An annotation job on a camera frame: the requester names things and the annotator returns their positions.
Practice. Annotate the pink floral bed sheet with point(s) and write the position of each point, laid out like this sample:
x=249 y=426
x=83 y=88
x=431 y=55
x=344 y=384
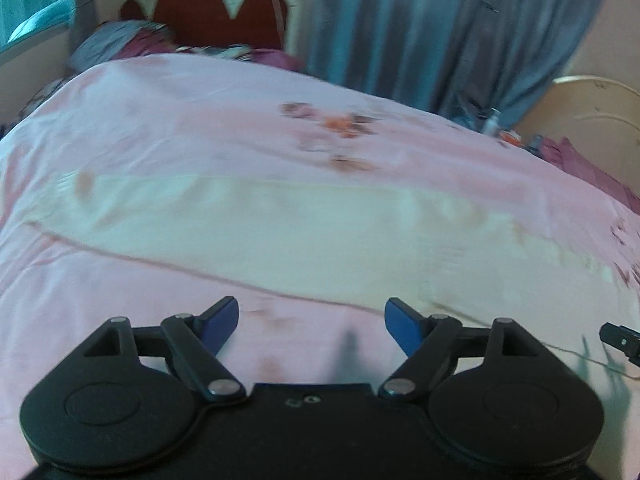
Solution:
x=210 y=125

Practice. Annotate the blue-grey curtain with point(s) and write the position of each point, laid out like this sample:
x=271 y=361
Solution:
x=425 y=30

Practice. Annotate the teal window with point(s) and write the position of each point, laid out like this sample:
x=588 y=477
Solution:
x=30 y=5

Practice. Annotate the red headboard with white trim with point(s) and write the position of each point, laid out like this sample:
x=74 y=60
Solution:
x=215 y=15

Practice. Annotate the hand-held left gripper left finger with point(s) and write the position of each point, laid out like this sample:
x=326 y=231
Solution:
x=221 y=321

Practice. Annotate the purple bed cloth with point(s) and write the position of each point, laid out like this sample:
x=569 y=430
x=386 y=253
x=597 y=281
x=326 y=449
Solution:
x=582 y=165

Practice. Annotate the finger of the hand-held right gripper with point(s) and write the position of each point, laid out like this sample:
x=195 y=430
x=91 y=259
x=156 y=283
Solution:
x=622 y=341

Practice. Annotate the purple floral pillow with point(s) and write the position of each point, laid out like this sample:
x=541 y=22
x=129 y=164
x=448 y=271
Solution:
x=260 y=56

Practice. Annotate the small white bottle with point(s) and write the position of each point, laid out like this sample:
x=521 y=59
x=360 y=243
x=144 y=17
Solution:
x=494 y=122

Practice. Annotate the cream metal headboard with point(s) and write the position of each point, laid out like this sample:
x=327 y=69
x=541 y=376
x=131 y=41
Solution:
x=592 y=120

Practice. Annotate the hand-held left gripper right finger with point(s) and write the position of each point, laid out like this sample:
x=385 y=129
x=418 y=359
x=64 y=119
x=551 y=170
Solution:
x=403 y=325

